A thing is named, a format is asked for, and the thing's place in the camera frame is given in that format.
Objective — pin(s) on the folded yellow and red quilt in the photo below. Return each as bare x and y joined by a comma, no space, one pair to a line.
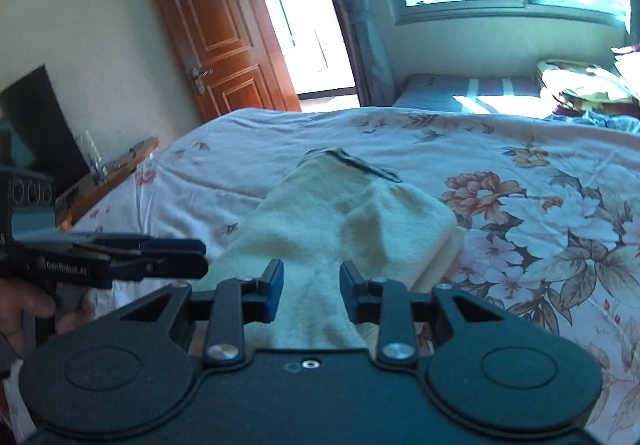
585,85

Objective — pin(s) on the pink floral bedsheet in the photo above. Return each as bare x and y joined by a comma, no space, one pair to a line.
500,150

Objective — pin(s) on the striped blue mattress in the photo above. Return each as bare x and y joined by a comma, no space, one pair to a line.
440,92

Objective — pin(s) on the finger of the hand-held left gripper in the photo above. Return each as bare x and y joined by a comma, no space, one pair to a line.
175,246
175,267

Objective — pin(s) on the blue cloth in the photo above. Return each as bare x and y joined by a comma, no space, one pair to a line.
600,120

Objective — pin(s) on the white sweater with striped trim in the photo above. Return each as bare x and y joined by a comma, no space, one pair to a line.
310,225

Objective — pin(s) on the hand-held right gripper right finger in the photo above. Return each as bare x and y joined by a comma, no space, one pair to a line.
348,292

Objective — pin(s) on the brown wooden door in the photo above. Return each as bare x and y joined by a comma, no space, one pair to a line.
220,35

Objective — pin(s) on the person's left hand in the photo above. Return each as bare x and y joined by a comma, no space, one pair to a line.
25,305

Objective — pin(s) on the long blue curtain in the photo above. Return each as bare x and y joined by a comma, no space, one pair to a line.
360,15

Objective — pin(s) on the black television screen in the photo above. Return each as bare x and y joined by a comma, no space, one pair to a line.
45,125

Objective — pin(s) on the red and white clothes pile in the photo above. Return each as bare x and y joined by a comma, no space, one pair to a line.
630,57

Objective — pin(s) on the wooden cabinet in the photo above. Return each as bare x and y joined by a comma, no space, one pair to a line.
115,167

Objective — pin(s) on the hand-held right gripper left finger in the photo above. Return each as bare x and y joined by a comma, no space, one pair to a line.
272,300

